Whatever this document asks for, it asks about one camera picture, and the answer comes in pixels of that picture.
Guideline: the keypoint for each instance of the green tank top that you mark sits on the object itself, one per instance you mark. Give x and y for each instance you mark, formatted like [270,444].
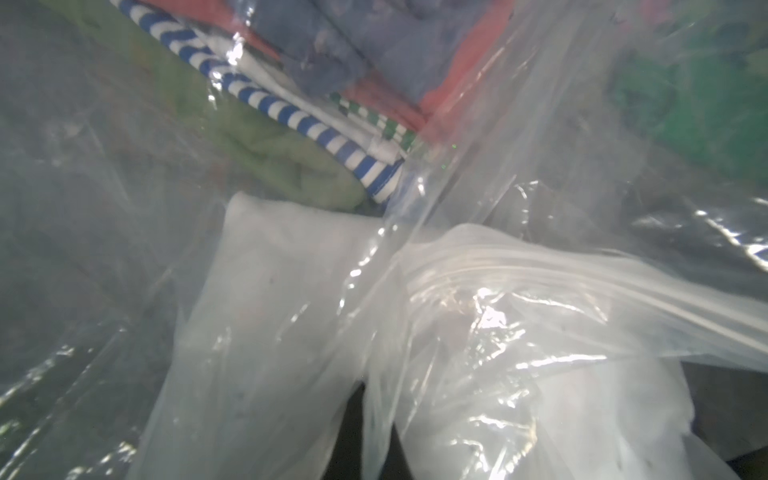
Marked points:
[709,109]

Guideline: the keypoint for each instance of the clear vacuum bag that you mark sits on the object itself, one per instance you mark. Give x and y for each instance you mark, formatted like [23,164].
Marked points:
[105,254]

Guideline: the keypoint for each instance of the bag of folded clothes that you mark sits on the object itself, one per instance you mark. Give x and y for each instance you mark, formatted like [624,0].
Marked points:
[324,102]

